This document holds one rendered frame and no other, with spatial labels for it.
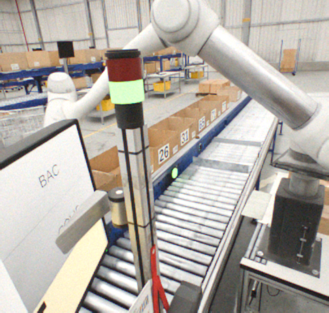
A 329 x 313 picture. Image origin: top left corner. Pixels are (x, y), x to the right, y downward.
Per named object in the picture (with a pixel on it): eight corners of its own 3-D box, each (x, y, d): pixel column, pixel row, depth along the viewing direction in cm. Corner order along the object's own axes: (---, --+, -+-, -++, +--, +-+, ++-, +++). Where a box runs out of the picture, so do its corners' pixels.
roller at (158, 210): (228, 236, 137) (228, 228, 135) (146, 213, 160) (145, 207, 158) (230, 230, 141) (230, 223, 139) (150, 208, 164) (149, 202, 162)
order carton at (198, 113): (196, 136, 236) (196, 119, 229) (169, 133, 249) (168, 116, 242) (210, 124, 268) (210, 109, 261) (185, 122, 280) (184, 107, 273)
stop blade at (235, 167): (247, 175, 194) (249, 165, 191) (192, 166, 214) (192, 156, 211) (248, 175, 195) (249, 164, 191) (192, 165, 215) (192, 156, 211)
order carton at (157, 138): (155, 172, 172) (153, 149, 165) (121, 165, 185) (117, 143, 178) (179, 151, 204) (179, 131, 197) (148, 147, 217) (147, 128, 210)
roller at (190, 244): (217, 261, 121) (217, 253, 119) (128, 232, 144) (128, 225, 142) (220, 254, 125) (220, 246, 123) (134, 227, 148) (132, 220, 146)
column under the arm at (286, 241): (322, 239, 124) (336, 181, 111) (319, 278, 104) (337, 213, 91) (266, 224, 137) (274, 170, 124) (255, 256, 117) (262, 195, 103)
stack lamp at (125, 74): (132, 104, 35) (126, 59, 33) (104, 102, 38) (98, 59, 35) (150, 98, 39) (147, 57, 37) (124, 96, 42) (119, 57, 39)
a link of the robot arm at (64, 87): (53, 96, 111) (50, 119, 104) (44, 66, 98) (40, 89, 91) (79, 96, 113) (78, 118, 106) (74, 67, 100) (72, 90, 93)
